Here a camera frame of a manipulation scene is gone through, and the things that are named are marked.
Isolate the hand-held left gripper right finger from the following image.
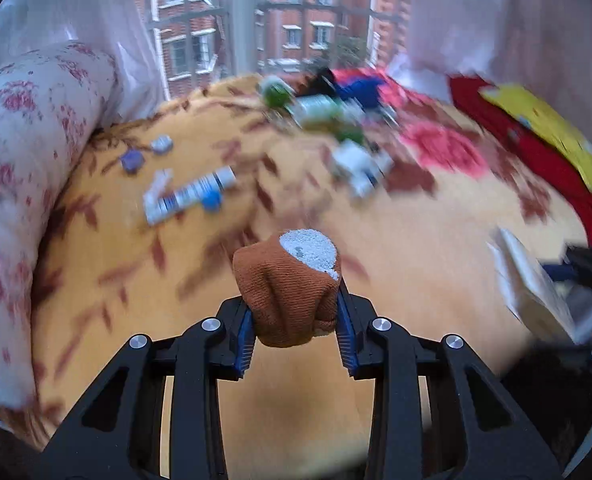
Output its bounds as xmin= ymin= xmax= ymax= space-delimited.
xmin=335 ymin=280 xmax=564 ymax=480

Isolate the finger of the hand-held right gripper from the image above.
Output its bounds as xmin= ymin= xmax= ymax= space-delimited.
xmin=546 ymin=244 xmax=592 ymax=293

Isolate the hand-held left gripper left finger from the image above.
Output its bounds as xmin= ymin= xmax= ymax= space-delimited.
xmin=38 ymin=297 xmax=257 ymax=480

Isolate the beige cardboard box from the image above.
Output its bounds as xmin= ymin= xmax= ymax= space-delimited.
xmin=486 ymin=227 xmax=584 ymax=346

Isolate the brown sock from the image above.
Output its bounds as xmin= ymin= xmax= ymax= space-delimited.
xmin=232 ymin=228 xmax=341 ymax=348

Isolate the red cloth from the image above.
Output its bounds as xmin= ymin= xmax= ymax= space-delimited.
xmin=448 ymin=75 xmax=592 ymax=249

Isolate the yellow printed cushion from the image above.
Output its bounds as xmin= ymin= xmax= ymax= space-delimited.
xmin=478 ymin=84 xmax=592 ymax=196

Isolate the white tube with blue label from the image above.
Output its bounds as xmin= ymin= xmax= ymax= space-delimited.
xmin=146 ymin=167 xmax=237 ymax=225

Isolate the small white dropper bottle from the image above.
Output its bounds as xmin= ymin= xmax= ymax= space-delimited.
xmin=351 ymin=170 xmax=391 ymax=198

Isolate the small white tube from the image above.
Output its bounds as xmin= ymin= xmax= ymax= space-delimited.
xmin=143 ymin=169 xmax=173 ymax=211

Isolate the small white box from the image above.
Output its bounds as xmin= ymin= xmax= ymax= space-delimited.
xmin=333 ymin=140 xmax=394 ymax=181

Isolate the white bottle with green label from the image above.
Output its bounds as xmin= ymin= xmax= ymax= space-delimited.
xmin=293 ymin=95 xmax=344 ymax=128

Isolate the green jar with white lid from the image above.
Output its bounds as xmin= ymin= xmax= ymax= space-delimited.
xmin=258 ymin=76 xmax=297 ymax=111

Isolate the blue cloth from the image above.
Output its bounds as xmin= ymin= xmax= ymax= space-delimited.
xmin=336 ymin=77 xmax=384 ymax=111

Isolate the black cloth with white print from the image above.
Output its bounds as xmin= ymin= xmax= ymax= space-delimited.
xmin=296 ymin=67 xmax=339 ymax=98

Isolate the sheer pink-flowered curtain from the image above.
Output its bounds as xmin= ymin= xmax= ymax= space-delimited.
xmin=386 ymin=0 xmax=592 ymax=93

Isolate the white pink floral pillow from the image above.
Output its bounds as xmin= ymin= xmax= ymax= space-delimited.
xmin=0 ymin=42 xmax=120 ymax=408

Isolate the sheer white curtain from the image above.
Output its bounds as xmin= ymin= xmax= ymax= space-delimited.
xmin=0 ymin=0 xmax=165 ymax=122

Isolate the white window frame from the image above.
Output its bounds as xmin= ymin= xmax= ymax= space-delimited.
xmin=126 ymin=0 xmax=417 ymax=102

